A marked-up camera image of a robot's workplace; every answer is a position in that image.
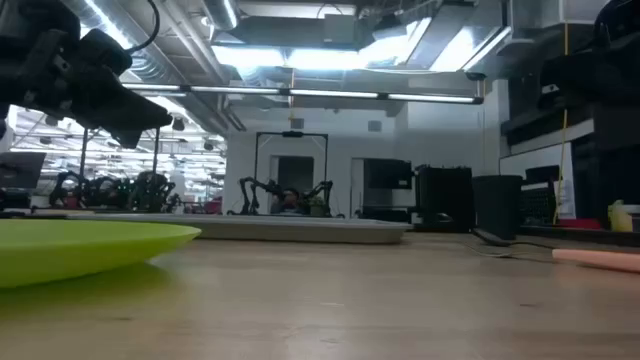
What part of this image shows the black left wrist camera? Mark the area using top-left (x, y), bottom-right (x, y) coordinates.
top-left (77, 28), bottom-right (134, 76)

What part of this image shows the black aluminium table frame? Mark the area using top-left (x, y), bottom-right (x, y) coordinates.
top-left (0, 208), bottom-right (640, 247)

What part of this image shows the dark computer monitor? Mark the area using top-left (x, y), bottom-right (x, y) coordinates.
top-left (0, 151), bottom-right (48, 191)

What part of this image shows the black cabinet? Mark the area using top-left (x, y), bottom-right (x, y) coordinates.
top-left (413, 164), bottom-right (475, 232)

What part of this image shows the person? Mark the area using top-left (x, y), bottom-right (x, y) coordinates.
top-left (269, 187), bottom-right (305, 216)

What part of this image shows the thin black table cable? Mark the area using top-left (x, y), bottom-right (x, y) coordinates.
top-left (471, 227), bottom-right (557, 252)

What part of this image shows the red flat object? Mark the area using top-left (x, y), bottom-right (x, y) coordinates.
top-left (556, 217), bottom-right (602, 231)

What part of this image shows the silver ventilation duct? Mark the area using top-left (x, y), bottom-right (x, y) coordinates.
top-left (62, 0), bottom-right (247, 134)

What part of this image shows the black frame robot rig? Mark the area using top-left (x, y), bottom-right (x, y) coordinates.
top-left (226, 130), bottom-right (347, 219)

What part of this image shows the long ceiling light bar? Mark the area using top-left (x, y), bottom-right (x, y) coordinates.
top-left (121, 82), bottom-right (485, 106)

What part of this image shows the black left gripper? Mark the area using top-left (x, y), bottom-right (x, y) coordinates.
top-left (0, 0), bottom-right (174, 150)

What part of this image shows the yellow green bottle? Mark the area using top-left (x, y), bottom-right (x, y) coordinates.
top-left (606, 199), bottom-right (634, 233)

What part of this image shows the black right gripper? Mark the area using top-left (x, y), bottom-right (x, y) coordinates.
top-left (538, 47), bottom-right (640, 110)

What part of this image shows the fork with orange handle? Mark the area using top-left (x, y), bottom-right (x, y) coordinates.
top-left (551, 248), bottom-right (640, 275)

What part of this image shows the lime green plate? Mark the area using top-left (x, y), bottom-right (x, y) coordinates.
top-left (0, 218), bottom-right (203, 290)

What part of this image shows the group of black robot arms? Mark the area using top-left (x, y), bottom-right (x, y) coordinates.
top-left (48, 169), bottom-right (182, 214)

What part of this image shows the black wall screen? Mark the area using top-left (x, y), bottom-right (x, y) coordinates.
top-left (363, 158), bottom-right (414, 191)

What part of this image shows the black camera cable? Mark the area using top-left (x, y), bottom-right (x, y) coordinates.
top-left (125, 0), bottom-right (161, 54)

